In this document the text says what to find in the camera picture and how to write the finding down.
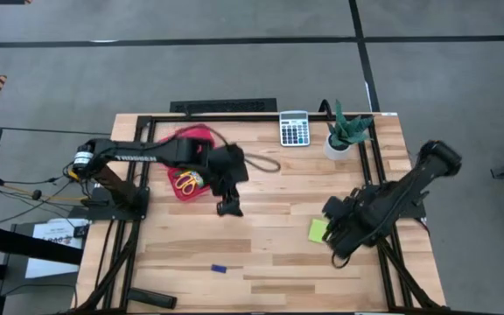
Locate grey desk calculator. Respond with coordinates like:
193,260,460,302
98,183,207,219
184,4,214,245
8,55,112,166
278,109,312,148

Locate black metal table frame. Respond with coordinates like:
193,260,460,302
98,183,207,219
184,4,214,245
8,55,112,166
72,112,448,314

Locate white paper box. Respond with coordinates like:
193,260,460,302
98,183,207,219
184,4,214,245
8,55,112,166
24,218,91,280

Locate black slotted strip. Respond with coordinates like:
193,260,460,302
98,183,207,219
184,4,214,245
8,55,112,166
169,97,278,115

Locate yellow-handled scissors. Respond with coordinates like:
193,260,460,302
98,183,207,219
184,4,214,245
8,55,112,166
173,170,199,197

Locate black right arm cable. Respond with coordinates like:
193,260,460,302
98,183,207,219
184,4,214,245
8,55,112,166
329,165,424,270

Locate red plastic pencil case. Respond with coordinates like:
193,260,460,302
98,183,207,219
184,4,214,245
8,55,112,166
155,123,218,203

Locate green sticky note pad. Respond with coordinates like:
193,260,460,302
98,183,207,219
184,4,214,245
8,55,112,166
307,218,330,244

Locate floor cable bundle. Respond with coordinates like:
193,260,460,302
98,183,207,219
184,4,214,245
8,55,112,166
0,161,91,228

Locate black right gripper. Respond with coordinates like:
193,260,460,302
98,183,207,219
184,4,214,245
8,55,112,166
322,194,381,260

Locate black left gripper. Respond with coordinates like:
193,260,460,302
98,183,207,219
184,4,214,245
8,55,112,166
207,143,250,218

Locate black bar handle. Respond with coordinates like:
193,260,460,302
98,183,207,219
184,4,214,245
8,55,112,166
127,287,178,310

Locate green plant in white pot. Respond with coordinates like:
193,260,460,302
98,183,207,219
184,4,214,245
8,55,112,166
323,99,375,162

